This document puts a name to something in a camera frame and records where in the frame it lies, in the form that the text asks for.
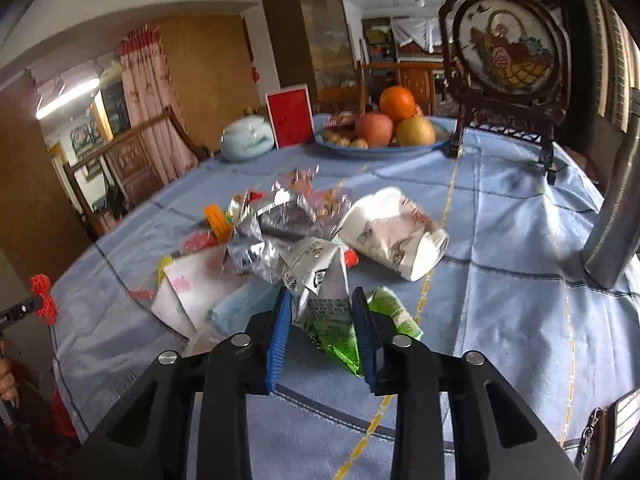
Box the red apple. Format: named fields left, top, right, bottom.
left=355, top=113, right=394, bottom=148

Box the yellow pear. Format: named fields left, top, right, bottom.
left=395, top=116, right=436, bottom=146

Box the round embroidered table screen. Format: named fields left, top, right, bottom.
left=438, top=0, right=570, bottom=185

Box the orange fruit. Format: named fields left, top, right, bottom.
left=380, top=86, right=416, bottom=122

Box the wooden armchair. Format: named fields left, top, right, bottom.
left=62, top=106, right=210, bottom=240

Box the red card box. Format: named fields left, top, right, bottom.
left=266, top=84, right=314, bottom=150

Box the white pink paper sheet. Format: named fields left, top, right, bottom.
left=151, top=247, right=248, bottom=339

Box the dark wooden cabinet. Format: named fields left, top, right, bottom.
left=262, top=0, right=356, bottom=103

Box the pink floral plastic bag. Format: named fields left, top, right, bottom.
left=271, top=166, right=352, bottom=240

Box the blue face mask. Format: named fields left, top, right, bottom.
left=209, top=276, right=279, bottom=336

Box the blue fruit plate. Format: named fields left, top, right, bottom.
left=314, top=116, right=457, bottom=159

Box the silver foil wrapper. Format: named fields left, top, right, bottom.
left=226, top=188, right=318, bottom=284

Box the person left hand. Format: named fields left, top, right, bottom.
left=0, top=356, right=20, bottom=403

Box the brown leather bag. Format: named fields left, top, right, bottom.
left=574, top=408, right=611, bottom=480

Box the pink curtain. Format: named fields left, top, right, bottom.
left=119, top=26, right=198, bottom=184

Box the pale green ceramic pot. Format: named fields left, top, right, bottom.
left=220, top=115, right=276, bottom=162

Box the green white snack wrapper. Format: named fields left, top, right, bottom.
left=281, top=237, right=424, bottom=377

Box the white paper bag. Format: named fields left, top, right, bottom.
left=337, top=186, right=449, bottom=282

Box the blue plaid tablecloth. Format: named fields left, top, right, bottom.
left=52, top=130, right=639, bottom=466

